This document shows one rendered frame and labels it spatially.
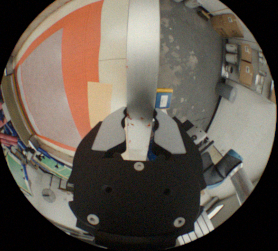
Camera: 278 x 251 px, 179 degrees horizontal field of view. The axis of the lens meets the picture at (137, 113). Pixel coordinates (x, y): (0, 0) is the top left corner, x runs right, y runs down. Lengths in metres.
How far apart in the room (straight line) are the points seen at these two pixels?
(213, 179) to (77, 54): 0.69
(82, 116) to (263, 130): 3.35
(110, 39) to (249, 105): 3.17
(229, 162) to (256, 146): 2.85
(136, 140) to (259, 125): 3.19
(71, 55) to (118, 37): 0.09
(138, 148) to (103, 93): 0.12
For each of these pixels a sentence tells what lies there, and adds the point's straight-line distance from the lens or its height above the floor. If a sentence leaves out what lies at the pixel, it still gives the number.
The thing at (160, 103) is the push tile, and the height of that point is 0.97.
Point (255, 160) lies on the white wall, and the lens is 3.55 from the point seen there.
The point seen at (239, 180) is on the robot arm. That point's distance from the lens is 0.53.
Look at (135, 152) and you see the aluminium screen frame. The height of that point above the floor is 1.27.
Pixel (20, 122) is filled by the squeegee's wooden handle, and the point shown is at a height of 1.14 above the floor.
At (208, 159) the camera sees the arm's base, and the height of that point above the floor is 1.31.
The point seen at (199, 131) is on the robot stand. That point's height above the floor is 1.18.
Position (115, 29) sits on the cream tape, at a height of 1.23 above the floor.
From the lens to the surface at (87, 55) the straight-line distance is 0.17.
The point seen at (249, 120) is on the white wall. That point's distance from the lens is 3.21.
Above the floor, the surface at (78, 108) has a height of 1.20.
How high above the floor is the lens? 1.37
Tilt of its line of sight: 57 degrees down
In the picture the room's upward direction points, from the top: 155 degrees clockwise
